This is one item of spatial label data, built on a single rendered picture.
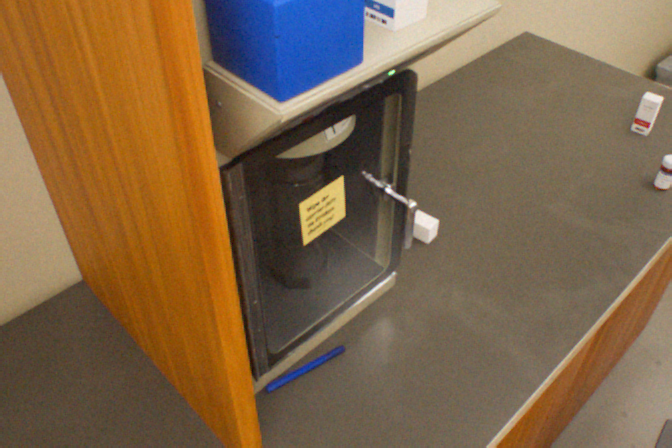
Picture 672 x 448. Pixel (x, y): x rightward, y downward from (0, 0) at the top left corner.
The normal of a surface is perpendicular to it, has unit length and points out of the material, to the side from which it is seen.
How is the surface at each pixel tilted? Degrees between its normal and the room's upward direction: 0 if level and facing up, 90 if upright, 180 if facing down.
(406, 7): 90
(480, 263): 0
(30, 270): 90
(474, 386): 0
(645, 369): 0
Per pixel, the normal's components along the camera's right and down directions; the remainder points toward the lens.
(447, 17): 0.00, -0.76
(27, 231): 0.70, 0.48
